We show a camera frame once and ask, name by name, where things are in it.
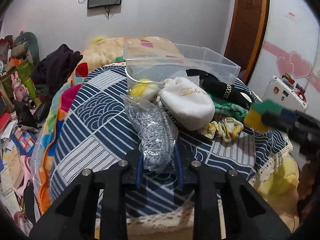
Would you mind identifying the brown wooden door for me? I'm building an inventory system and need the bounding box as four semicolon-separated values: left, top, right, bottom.
224;0;270;84

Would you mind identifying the yellow plush behind blanket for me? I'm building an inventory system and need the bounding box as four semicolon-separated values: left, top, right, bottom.
90;36;106;44

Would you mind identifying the green knitted sock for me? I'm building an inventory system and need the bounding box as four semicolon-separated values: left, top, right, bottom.
209;94;248;122

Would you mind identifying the black studded pouch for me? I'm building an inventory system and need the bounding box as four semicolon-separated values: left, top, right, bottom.
186;69;254;110

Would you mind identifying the pink bunny plush toy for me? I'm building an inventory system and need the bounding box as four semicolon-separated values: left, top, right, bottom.
11;71;29;102

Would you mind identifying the yellow white scrunchie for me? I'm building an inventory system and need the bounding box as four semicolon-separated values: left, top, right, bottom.
197;118;244;143

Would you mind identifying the clear plastic storage box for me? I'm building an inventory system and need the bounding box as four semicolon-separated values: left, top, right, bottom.
123;39;240;94

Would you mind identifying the yellow plush cushion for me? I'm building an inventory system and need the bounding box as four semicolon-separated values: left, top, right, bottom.
257;156;299;232

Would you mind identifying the grey green plush toy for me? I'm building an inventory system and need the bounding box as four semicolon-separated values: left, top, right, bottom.
11;32;40;66

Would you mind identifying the colourful patchwork fleece blanket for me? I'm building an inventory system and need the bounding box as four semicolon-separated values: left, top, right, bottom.
37;36;186;214

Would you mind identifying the yellow felt ball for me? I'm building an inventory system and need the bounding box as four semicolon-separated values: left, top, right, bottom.
129;79;159;102

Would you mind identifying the white drawstring pouch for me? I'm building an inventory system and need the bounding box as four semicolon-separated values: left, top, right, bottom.
125;65;216;131

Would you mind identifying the yellow green sponge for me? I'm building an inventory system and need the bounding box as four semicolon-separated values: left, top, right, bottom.
244;99;283;133

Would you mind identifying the blue white patterned tablecloth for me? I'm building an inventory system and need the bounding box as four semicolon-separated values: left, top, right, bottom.
49;64;292;222

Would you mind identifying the dark purple garment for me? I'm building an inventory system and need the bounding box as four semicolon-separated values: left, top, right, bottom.
31;44;83;98

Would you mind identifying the silver mesh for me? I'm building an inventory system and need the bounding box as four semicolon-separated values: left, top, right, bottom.
122;95;178;173

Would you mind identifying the green cardboard box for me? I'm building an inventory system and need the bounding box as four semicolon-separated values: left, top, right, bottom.
16;60;37;99

